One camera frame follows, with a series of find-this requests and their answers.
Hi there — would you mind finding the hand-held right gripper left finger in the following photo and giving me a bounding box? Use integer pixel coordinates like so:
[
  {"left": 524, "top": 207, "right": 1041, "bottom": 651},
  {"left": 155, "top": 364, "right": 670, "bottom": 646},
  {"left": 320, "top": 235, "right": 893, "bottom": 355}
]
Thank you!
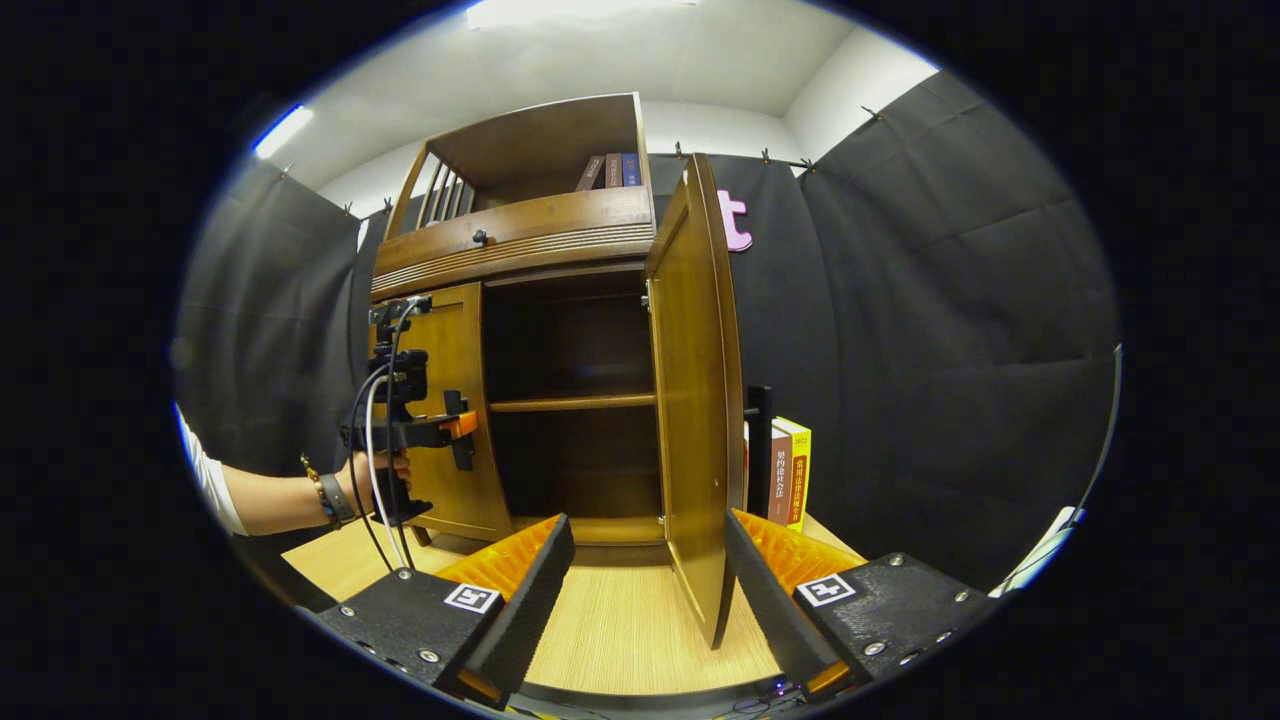
[{"left": 315, "top": 513, "right": 576, "bottom": 711}]

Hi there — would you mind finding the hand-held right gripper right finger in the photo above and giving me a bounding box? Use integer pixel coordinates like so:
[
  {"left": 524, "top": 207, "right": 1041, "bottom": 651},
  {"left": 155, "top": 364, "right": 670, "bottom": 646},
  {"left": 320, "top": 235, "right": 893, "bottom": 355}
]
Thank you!
[{"left": 722, "top": 508, "right": 1001, "bottom": 701}]

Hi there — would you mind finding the wooden double-door shoe cabinet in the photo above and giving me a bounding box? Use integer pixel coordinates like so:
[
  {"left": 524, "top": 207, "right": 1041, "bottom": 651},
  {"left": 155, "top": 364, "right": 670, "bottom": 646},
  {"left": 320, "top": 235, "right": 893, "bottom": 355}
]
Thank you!
[{"left": 370, "top": 92, "right": 671, "bottom": 571}]

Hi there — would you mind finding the brown thick book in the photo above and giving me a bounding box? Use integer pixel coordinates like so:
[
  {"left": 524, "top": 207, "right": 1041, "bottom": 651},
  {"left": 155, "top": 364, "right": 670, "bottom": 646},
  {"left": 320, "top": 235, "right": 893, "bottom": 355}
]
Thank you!
[{"left": 768, "top": 425, "right": 796, "bottom": 526}]

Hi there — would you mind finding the yellow book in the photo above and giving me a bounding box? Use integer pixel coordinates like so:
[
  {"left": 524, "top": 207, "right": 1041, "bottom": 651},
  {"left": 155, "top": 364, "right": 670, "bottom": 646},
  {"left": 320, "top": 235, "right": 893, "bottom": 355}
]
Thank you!
[{"left": 775, "top": 417, "right": 813, "bottom": 534}]

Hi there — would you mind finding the black wristband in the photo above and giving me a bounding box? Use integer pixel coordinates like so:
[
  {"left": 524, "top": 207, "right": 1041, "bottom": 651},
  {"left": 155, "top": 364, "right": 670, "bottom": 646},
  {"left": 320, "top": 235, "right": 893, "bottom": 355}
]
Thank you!
[{"left": 318, "top": 472, "right": 358, "bottom": 524}]

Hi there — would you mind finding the black metal bookend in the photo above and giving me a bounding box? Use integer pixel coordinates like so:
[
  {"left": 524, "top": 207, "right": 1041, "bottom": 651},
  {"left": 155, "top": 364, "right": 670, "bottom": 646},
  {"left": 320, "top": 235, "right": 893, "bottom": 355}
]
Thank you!
[{"left": 745, "top": 385, "right": 774, "bottom": 519}]

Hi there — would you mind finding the wooden drawer with black knob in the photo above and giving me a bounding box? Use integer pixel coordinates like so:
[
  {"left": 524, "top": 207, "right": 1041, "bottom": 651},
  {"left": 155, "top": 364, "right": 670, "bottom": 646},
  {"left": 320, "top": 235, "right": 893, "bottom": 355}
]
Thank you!
[{"left": 372, "top": 187, "right": 656, "bottom": 291}]

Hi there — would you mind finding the small ceiling light panel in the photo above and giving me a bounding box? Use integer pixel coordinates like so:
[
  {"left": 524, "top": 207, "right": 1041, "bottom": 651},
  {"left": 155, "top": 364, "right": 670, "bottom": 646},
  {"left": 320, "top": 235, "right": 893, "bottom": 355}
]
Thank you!
[{"left": 252, "top": 103, "right": 314, "bottom": 161}]

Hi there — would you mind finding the black backdrop cloth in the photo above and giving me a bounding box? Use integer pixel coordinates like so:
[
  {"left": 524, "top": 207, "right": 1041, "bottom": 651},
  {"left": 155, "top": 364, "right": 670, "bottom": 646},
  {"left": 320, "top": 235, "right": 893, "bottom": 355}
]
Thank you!
[{"left": 175, "top": 70, "right": 1121, "bottom": 591}]

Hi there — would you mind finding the large ceiling light panel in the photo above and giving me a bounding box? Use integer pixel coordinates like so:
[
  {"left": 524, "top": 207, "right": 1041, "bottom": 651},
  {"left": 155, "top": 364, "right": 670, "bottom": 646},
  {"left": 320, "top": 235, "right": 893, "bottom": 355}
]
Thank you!
[{"left": 465, "top": 0, "right": 701, "bottom": 29}]

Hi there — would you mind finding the white cable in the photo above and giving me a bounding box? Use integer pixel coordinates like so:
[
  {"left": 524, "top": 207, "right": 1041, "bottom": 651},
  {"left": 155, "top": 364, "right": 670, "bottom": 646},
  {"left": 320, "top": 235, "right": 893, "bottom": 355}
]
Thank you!
[{"left": 363, "top": 300, "right": 416, "bottom": 571}]

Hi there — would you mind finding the black cable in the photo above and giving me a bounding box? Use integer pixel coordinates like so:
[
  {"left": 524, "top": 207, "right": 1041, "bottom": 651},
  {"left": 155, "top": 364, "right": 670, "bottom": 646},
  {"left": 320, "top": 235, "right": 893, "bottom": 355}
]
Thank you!
[{"left": 345, "top": 370, "right": 396, "bottom": 573}]

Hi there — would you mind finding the beaded bracelet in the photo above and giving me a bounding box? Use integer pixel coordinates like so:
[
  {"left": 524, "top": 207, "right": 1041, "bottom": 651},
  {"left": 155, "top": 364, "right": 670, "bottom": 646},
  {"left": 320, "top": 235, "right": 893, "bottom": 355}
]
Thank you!
[{"left": 300, "top": 455, "right": 336, "bottom": 528}]

